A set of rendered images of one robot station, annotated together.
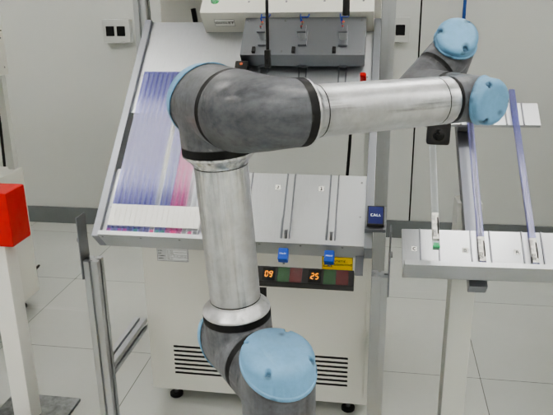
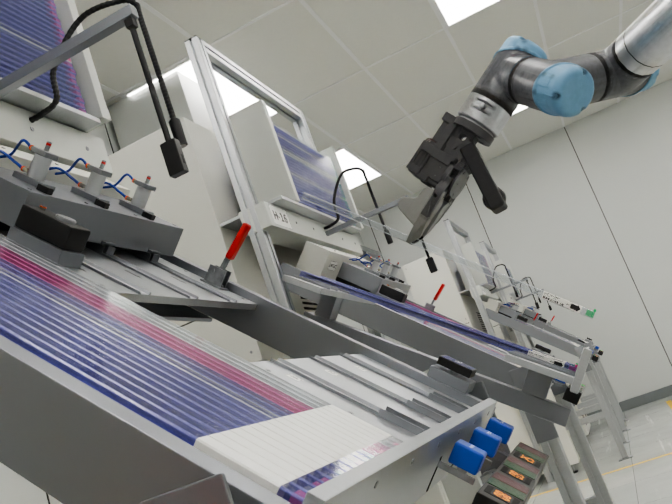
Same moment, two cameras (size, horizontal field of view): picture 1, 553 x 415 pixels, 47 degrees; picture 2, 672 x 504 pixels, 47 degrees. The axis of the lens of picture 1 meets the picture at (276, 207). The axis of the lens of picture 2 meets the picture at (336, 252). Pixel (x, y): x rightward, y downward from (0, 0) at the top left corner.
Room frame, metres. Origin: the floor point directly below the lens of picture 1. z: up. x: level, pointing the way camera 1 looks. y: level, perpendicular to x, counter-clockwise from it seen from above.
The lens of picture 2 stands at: (1.40, 0.87, 0.76)
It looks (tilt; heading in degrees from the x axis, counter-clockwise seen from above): 13 degrees up; 277
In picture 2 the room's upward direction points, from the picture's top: 20 degrees counter-clockwise
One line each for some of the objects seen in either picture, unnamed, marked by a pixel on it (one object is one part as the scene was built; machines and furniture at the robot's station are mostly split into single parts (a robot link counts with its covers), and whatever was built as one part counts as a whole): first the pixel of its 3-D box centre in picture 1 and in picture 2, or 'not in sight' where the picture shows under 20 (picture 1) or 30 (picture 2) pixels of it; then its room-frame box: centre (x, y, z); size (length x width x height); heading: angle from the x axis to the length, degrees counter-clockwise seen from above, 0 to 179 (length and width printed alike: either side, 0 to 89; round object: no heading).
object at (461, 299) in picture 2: not in sight; (491, 349); (1.30, -4.92, 0.95); 1.36 x 0.82 x 1.90; 171
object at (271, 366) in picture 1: (276, 380); not in sight; (0.87, 0.00, 0.72); 0.13 x 0.12 x 0.14; 28
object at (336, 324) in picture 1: (271, 282); not in sight; (2.09, 0.02, 0.31); 0.70 x 0.65 x 0.62; 81
